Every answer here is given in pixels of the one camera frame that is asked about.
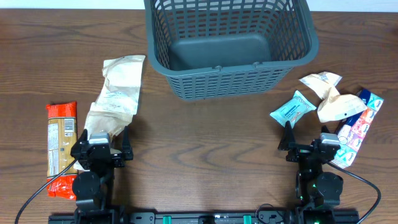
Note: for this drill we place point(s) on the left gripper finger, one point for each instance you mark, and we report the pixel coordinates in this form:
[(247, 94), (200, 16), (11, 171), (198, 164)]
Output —
[(83, 139), (126, 146)]

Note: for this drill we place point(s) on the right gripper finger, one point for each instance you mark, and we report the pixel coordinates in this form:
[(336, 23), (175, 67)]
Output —
[(287, 141), (324, 129)]

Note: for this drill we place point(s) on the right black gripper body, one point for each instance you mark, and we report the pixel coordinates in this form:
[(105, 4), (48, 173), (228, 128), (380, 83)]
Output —
[(298, 152)]

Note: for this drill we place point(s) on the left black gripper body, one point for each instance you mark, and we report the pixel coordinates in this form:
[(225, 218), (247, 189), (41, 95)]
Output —
[(117, 162)]

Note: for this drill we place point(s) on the beige paper pouch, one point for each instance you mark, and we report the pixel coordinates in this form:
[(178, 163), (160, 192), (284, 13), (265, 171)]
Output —
[(109, 118), (122, 85), (334, 106)]

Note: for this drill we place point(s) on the colourful Kleenex tissue multipack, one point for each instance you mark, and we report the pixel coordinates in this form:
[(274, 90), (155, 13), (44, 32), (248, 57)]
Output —
[(353, 129)]

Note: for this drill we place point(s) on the teal wet wipes packet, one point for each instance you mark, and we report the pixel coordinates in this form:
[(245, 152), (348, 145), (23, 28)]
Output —
[(293, 110)]

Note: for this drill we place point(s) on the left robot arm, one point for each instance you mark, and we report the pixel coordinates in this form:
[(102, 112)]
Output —
[(93, 188)]

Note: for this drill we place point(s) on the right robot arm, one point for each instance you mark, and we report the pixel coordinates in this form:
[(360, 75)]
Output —
[(318, 191)]

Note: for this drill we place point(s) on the orange spaghetti pasta packet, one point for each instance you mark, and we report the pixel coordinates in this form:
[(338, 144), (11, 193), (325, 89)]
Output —
[(61, 136)]

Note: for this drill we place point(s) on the dark grey plastic basket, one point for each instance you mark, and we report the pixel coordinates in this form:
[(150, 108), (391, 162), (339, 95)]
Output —
[(217, 48)]

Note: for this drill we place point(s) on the black mounting rail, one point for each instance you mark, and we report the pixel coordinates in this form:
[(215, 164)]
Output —
[(265, 216)]

